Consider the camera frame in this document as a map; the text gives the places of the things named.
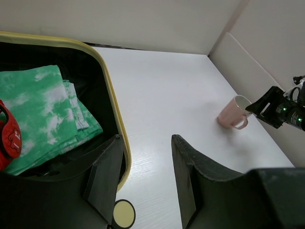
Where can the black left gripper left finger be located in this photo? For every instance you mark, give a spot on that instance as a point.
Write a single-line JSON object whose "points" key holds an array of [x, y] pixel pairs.
{"points": [[103, 181]]}

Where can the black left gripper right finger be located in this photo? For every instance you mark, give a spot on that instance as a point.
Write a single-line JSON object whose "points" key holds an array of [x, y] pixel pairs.
{"points": [[190, 165]]}

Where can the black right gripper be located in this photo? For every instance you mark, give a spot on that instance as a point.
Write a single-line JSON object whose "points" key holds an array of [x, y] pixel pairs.
{"points": [[275, 109]]}

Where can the pink mug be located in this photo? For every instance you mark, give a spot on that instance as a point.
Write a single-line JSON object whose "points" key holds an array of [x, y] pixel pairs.
{"points": [[234, 115]]}

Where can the yellow suitcase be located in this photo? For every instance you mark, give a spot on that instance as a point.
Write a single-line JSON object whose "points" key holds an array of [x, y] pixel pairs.
{"points": [[50, 196]]}

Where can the green white tie-dye cloth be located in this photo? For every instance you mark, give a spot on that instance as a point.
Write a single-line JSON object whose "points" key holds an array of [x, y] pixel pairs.
{"points": [[51, 118]]}

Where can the red black headphones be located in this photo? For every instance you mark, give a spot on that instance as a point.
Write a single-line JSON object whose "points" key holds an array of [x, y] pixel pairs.
{"points": [[10, 138]]}

